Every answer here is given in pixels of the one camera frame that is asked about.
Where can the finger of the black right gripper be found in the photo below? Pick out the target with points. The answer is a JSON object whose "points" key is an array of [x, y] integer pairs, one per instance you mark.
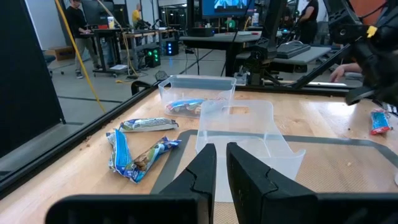
{"points": [[360, 95]]}

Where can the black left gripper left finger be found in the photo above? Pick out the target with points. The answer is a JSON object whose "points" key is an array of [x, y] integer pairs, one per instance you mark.
{"points": [[174, 208]]}

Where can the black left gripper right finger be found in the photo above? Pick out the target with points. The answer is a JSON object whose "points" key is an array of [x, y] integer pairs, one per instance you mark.
{"points": [[273, 205]]}

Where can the blue red-ended granola bar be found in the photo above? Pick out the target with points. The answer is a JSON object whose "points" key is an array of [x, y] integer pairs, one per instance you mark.
{"points": [[380, 123], [182, 105]]}

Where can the bright blue granola bar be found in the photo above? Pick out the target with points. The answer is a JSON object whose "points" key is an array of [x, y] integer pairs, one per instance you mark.
{"points": [[121, 152]]}

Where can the person's hand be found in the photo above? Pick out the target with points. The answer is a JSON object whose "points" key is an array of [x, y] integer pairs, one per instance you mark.
{"points": [[339, 73]]}

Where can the yellow tag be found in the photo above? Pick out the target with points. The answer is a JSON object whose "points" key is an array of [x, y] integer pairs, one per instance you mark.
{"points": [[372, 31]]}

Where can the grey desk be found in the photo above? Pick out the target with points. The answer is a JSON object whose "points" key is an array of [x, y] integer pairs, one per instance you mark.
{"points": [[217, 39], [311, 56]]}

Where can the grey silicone baking mat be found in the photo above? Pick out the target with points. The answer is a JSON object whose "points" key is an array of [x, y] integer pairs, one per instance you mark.
{"points": [[342, 168]]}

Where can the clear plastic bin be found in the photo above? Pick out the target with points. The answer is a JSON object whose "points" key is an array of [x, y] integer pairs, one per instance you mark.
{"points": [[199, 84], [248, 130]]}

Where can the person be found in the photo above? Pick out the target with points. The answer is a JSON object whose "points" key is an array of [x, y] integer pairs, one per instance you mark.
{"points": [[77, 18], [309, 18], [136, 15]]}

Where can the black PC green lights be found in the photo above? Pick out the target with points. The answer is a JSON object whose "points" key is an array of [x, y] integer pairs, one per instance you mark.
{"points": [[153, 57]]}

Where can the computer monitor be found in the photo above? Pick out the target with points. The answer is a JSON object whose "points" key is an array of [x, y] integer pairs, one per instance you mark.
{"points": [[227, 7]]}

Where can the black PC blue lights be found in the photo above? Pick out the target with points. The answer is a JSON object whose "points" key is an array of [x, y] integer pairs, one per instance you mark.
{"points": [[171, 48]]}

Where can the cardboard box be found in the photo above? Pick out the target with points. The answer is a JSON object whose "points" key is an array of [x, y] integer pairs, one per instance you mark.
{"points": [[60, 53]]}

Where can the black divider panel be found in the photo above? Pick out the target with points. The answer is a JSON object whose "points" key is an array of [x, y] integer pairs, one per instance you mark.
{"points": [[28, 77]]}

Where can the black aluminium table frame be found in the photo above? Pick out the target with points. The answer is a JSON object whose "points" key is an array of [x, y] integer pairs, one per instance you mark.
{"points": [[77, 138]]}

